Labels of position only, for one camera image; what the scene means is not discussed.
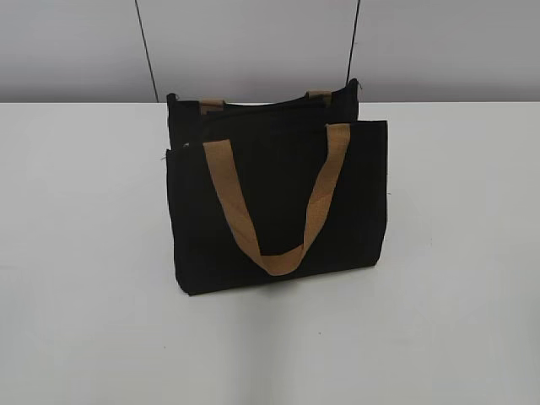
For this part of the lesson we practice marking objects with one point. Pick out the black canvas tote bag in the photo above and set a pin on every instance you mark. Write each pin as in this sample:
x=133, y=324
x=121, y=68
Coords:
x=206, y=256

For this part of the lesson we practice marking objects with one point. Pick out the tan front bag handle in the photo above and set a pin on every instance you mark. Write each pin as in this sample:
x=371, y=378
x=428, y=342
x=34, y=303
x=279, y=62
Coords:
x=276, y=191

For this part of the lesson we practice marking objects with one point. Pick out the tan bag handle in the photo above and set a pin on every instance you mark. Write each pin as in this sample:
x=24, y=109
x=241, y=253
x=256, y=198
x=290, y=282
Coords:
x=276, y=191
x=212, y=105

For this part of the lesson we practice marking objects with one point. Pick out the tan rear bag handle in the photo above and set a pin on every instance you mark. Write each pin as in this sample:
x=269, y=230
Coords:
x=212, y=105

